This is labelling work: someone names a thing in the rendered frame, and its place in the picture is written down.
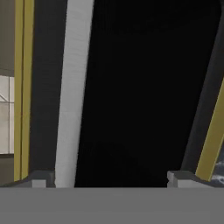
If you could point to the yellow cupboard panel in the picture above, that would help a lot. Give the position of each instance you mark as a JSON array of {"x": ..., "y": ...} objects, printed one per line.
[
  {"x": 24, "y": 87},
  {"x": 214, "y": 137}
]

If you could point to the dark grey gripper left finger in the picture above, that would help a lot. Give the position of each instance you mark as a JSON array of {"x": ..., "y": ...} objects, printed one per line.
[{"x": 40, "y": 177}]

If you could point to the black glass appliance door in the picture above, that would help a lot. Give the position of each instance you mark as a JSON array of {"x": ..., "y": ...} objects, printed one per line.
[{"x": 145, "y": 87}]

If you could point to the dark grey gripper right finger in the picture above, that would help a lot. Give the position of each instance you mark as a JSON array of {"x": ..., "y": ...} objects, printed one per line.
[{"x": 182, "y": 178}]

